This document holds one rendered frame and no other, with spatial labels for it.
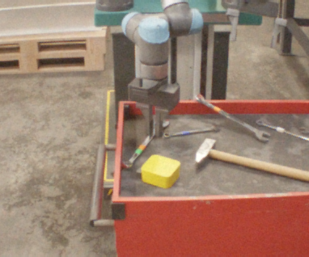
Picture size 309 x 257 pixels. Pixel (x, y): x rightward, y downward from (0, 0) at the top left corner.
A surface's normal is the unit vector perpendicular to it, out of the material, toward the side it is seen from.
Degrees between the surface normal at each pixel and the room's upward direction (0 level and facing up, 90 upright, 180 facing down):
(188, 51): 90
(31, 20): 90
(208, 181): 0
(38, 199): 0
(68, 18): 90
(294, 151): 0
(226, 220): 90
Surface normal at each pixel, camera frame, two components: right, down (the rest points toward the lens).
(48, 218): 0.00, -0.85
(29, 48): 0.02, 0.53
